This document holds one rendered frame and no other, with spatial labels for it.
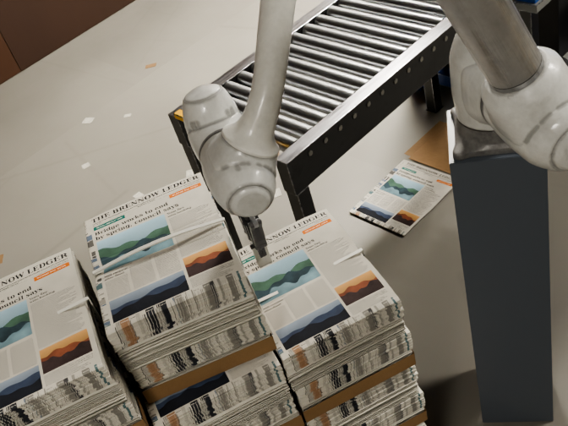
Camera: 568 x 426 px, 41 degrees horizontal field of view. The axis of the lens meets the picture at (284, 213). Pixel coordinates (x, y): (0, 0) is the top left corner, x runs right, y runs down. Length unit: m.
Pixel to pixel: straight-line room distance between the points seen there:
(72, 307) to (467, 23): 0.90
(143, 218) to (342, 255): 0.46
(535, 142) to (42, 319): 0.98
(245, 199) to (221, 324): 0.36
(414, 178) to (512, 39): 1.91
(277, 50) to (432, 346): 1.55
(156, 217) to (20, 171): 2.57
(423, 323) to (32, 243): 1.85
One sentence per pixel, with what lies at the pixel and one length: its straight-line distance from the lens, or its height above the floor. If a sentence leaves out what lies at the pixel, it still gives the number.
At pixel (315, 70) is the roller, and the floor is 0.80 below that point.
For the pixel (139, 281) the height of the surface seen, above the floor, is 1.06.
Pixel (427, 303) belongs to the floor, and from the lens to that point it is 2.73.
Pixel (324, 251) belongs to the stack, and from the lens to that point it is 1.79.
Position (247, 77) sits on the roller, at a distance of 2.56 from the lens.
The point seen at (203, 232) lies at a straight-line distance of 1.59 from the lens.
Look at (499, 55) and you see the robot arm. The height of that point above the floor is 1.35.
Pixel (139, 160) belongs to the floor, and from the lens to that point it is 3.85.
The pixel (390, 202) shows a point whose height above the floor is 0.01.
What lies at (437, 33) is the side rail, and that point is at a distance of 2.54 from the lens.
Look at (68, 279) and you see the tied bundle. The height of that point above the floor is 1.06.
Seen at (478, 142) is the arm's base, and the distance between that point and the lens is 1.68.
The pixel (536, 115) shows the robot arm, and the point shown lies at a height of 1.23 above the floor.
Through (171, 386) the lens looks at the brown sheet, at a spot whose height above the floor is 0.86.
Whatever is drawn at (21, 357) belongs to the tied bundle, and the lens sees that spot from 1.54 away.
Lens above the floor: 2.06
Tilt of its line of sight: 40 degrees down
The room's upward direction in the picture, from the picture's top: 18 degrees counter-clockwise
